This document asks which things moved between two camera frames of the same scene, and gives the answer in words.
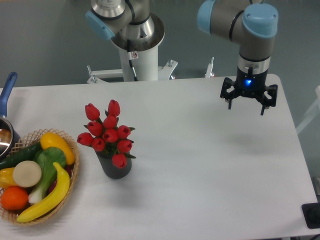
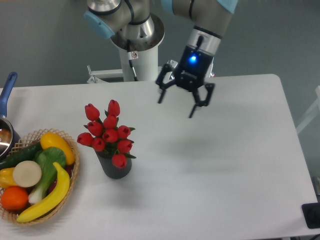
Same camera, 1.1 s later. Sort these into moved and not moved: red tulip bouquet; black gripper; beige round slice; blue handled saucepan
Moved: black gripper
Not moved: blue handled saucepan; red tulip bouquet; beige round slice
